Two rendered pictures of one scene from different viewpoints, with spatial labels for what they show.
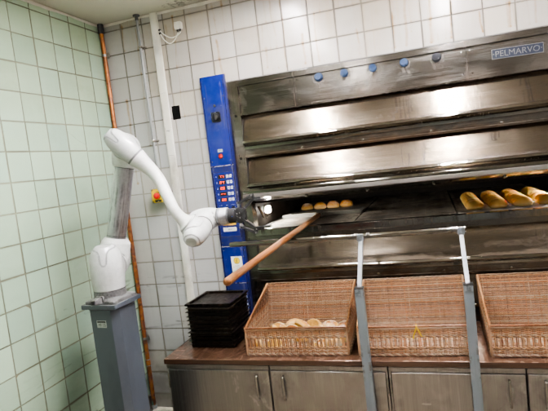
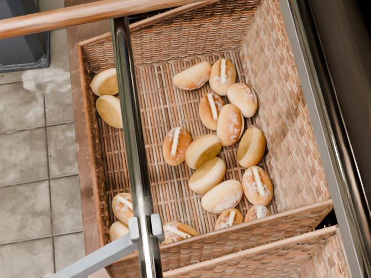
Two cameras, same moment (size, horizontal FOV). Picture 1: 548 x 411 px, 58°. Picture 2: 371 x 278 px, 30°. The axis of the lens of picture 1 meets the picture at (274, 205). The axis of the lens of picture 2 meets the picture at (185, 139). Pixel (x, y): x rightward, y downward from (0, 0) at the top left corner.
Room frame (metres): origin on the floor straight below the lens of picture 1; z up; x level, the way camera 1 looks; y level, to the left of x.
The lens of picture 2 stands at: (2.47, -0.76, 2.07)
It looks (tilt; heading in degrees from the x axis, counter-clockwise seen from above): 63 degrees down; 72
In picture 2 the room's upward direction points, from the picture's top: 9 degrees counter-clockwise
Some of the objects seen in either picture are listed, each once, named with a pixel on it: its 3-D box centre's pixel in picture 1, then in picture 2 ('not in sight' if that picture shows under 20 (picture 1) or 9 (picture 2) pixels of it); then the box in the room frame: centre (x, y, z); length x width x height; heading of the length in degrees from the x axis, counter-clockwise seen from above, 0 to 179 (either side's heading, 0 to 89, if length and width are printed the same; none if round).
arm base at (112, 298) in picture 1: (108, 294); not in sight; (2.41, 0.87, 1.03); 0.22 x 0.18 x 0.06; 158
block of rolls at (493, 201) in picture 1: (503, 196); not in sight; (3.03, -1.41, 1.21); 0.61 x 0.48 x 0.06; 162
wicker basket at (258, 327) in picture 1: (303, 315); (194, 128); (2.71, -0.09, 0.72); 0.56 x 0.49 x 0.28; 73
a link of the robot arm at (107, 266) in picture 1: (107, 266); not in sight; (2.44, 0.86, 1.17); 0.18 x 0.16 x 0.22; 8
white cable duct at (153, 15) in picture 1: (177, 194); not in sight; (3.20, 0.61, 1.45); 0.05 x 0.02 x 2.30; 72
